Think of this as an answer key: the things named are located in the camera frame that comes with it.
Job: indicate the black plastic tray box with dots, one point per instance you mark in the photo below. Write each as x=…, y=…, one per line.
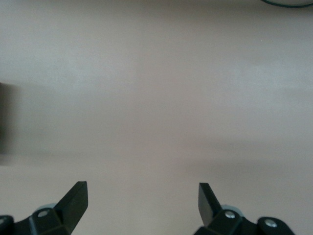
x=5, y=117

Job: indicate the brown table cover mat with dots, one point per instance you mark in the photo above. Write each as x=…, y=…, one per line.
x=156, y=98

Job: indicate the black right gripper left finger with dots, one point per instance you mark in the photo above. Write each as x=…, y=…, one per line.
x=63, y=215

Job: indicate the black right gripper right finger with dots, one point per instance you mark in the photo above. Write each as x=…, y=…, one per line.
x=210, y=215

